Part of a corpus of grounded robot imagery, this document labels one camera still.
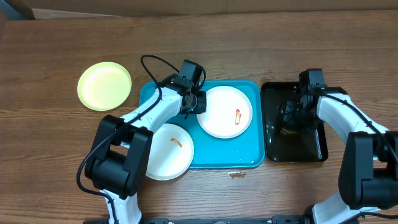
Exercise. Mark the white plate with orange streak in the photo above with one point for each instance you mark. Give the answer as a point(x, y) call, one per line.
point(171, 153)

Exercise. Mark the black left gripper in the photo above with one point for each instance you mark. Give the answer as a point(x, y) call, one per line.
point(203, 102)

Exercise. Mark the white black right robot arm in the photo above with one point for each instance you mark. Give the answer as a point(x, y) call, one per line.
point(368, 176)

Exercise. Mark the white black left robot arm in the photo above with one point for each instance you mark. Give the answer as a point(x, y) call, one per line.
point(117, 162)

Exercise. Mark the yellow plate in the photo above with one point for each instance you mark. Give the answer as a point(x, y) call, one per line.
point(104, 86)

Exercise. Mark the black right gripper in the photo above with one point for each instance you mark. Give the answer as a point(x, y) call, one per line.
point(292, 112)

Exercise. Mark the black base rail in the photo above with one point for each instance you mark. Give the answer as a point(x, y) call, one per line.
point(278, 219)

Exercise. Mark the blue plastic tray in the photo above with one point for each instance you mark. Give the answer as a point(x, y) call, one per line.
point(244, 151)

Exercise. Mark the white plate with red ring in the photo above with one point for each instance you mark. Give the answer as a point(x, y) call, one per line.
point(228, 112)

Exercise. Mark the green yellow sponge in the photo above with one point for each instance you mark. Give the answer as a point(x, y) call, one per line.
point(288, 131)

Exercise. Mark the black water tray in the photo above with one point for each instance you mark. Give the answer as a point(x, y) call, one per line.
point(305, 146)

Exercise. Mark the brown cardboard backdrop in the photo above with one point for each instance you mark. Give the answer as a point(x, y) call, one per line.
point(199, 7)

